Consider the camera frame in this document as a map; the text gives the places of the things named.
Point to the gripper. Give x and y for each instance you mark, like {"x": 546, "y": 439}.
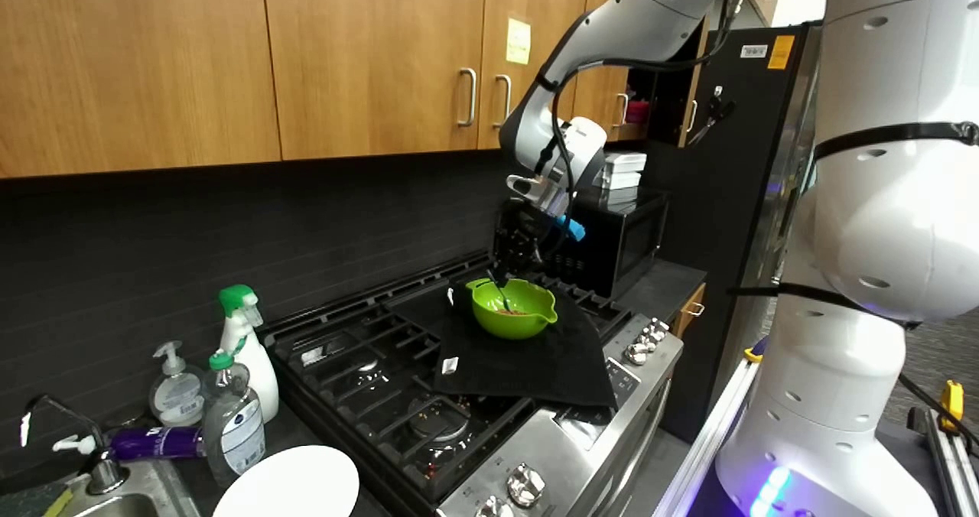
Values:
{"x": 520, "y": 235}

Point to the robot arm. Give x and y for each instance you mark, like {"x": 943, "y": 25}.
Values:
{"x": 879, "y": 196}

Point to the food in bowl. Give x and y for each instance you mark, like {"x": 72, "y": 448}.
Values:
{"x": 514, "y": 312}

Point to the light green bowl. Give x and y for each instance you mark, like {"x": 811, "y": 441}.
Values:
{"x": 505, "y": 326}

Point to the black microwave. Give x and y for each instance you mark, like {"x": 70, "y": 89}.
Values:
{"x": 619, "y": 242}

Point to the stack of white boxes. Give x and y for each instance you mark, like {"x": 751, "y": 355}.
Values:
{"x": 623, "y": 169}

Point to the black cloth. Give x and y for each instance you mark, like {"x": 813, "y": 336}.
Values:
{"x": 528, "y": 368}

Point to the cabinet door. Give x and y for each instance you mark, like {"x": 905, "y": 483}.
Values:
{"x": 600, "y": 96}
{"x": 130, "y": 66}
{"x": 367, "y": 58}
{"x": 535, "y": 12}

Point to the stove knob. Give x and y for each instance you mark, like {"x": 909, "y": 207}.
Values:
{"x": 494, "y": 508}
{"x": 658, "y": 328}
{"x": 526, "y": 485}
{"x": 647, "y": 342}
{"x": 635, "y": 354}

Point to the drawer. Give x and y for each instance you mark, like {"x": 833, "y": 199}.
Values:
{"x": 688, "y": 314}

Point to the yellow sticky note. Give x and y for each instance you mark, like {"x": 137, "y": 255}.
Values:
{"x": 518, "y": 41}

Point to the stove burner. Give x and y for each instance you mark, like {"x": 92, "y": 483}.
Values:
{"x": 367, "y": 369}
{"x": 437, "y": 423}

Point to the black refrigerator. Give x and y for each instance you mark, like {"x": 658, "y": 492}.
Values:
{"x": 726, "y": 234}

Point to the gas stove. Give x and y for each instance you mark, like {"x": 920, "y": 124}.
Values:
{"x": 398, "y": 402}

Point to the oven door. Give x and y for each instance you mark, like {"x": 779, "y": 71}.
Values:
{"x": 635, "y": 456}

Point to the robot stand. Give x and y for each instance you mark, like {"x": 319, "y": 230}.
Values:
{"x": 707, "y": 440}

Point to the white spray bottle green top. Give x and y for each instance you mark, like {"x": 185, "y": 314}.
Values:
{"x": 252, "y": 364}

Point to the white plate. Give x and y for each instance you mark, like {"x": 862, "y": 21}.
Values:
{"x": 291, "y": 486}

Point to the dish soap bottle green cap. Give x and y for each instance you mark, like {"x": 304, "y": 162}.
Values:
{"x": 235, "y": 433}

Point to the clear soap pump bottle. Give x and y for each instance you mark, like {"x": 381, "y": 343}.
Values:
{"x": 176, "y": 395}

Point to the purple pump bottle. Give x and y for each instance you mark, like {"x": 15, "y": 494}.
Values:
{"x": 153, "y": 443}

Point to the yellow clamp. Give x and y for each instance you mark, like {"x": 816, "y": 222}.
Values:
{"x": 951, "y": 404}

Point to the sink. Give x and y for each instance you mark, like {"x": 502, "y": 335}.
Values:
{"x": 130, "y": 502}

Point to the tap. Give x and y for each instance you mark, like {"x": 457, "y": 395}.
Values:
{"x": 103, "y": 471}

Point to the sponge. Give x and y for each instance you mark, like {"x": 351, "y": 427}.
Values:
{"x": 34, "y": 502}

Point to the wooden wall cabinet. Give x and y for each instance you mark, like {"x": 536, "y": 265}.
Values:
{"x": 229, "y": 58}

